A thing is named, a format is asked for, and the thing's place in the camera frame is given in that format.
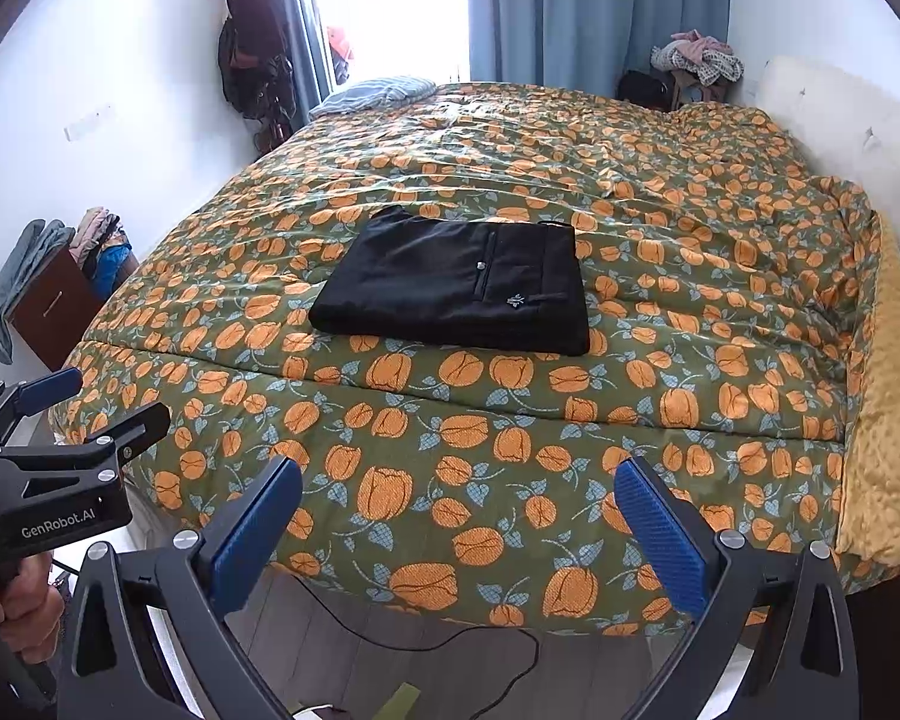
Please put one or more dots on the person's left hand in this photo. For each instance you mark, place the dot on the person's left hand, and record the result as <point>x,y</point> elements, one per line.
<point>34,604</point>

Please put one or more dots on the wide blue curtain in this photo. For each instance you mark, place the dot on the wide blue curtain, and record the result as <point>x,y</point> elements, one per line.
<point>585,15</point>

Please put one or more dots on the yellow-green paper slip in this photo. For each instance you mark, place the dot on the yellow-green paper slip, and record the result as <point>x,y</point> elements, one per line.
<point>396,701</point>

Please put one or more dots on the dark hanging coats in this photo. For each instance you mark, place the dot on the dark hanging coats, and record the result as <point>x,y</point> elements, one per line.
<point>251,22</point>

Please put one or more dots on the blue striped pillow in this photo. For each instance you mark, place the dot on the blue striped pillow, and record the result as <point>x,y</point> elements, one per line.
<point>375,92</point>

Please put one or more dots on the yellow dotted blanket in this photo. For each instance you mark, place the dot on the yellow dotted blanket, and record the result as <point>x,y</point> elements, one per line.
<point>892,427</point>

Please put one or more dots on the cream padded headboard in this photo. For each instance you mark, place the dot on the cream padded headboard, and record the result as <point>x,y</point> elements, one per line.
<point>832,105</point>

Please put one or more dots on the brown wooden cabinet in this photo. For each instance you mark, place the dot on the brown wooden cabinet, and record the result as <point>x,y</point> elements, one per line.
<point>52,307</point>

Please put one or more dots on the pink folded clothes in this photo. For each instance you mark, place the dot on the pink folded clothes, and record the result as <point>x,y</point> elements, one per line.
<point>94,229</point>

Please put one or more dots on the green orange floral quilt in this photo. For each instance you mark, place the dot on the green orange floral quilt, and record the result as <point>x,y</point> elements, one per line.
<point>495,427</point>

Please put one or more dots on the narrow blue curtain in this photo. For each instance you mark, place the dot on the narrow blue curtain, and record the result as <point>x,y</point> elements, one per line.
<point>300,30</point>

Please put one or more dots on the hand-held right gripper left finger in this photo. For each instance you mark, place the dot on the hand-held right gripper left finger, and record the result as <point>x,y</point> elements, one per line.
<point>247,532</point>

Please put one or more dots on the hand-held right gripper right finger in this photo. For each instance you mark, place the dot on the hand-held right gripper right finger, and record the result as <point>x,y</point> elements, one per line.
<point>660,540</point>

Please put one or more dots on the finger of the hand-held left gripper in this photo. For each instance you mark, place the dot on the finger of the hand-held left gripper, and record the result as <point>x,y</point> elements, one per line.
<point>131,435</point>
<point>49,386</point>

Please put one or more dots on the black pants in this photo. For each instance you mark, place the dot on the black pants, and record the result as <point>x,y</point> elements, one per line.
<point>435,285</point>

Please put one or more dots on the black bag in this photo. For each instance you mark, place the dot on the black bag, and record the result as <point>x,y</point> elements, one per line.
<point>645,88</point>

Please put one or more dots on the white wall strip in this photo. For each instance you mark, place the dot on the white wall strip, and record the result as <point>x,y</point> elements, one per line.
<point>88,121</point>

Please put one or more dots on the blue cloth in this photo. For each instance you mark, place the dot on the blue cloth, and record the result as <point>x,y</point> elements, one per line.
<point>112,266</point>

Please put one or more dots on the red cloth by window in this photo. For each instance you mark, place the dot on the red cloth by window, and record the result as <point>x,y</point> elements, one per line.
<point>340,52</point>

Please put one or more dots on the pile of mixed clothes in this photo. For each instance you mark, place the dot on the pile of mixed clothes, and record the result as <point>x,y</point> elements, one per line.
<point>701,56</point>

